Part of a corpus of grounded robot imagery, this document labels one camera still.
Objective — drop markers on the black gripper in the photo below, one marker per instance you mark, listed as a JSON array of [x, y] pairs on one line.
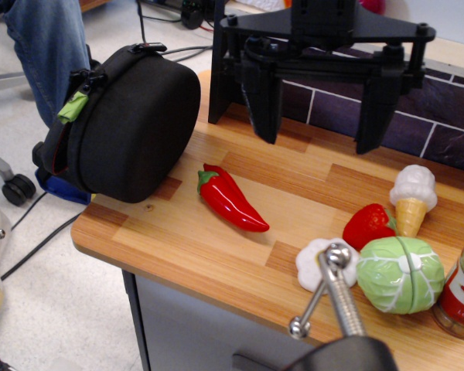
[[321, 40]]

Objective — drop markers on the black round zipper bag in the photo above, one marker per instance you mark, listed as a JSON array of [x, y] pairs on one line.
[[140, 116]]

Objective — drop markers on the green tape zipper pull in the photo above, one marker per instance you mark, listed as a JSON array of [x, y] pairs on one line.
[[73, 107]]

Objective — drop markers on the blue object under bag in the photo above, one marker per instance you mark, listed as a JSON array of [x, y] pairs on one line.
[[61, 188]]

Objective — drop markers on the purple brick backsplash panel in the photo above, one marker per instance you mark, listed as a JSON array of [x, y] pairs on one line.
[[427, 123]]

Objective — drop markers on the toy ice cream cone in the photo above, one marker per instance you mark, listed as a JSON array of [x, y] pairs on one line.
[[413, 196]]

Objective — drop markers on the red toy strawberry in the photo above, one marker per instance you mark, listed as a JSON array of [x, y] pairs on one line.
[[372, 222]]

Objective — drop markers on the red toy chili pepper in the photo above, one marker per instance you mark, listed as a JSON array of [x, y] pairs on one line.
[[222, 194]]

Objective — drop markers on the white toy garlic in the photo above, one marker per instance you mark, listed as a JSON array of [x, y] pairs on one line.
[[309, 274]]

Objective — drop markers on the green toy cabbage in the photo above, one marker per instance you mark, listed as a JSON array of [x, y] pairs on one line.
[[400, 275]]

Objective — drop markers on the glass spice jar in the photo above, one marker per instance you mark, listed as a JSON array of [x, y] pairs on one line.
[[449, 309]]

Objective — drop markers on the person leg in jeans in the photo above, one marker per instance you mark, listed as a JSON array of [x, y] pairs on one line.
[[50, 43]]

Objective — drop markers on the grey table cabinet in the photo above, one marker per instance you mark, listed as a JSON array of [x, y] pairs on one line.
[[176, 331]]

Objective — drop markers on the office chair base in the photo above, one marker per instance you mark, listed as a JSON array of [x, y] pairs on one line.
[[16, 188]]

